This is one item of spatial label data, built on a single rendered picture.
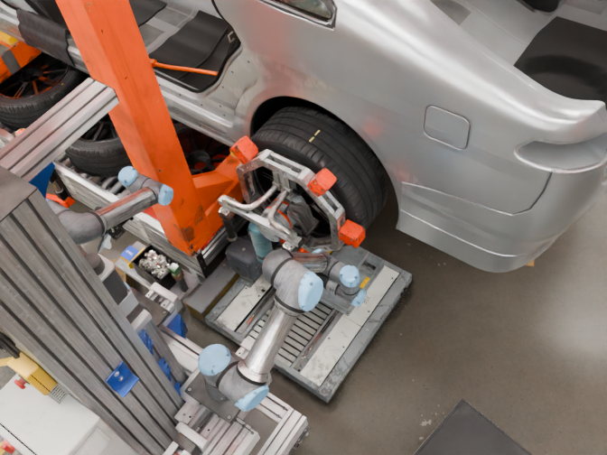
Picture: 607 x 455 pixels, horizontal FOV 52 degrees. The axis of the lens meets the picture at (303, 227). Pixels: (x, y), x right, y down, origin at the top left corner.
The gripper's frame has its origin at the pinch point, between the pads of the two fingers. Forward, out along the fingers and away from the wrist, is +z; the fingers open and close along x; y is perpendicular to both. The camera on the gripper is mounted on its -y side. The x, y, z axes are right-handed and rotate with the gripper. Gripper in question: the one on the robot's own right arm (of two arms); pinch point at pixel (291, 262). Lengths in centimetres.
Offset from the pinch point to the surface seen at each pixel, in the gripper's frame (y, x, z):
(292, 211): 20.7, -10.0, 4.2
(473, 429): -49, 3, -92
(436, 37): 90, -52, -31
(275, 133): 33, -33, 28
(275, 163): 28.9, -21.7, 20.0
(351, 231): 5.4, -23.3, -15.1
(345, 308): -66, -23, -9
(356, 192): 18.5, -33.0, -11.4
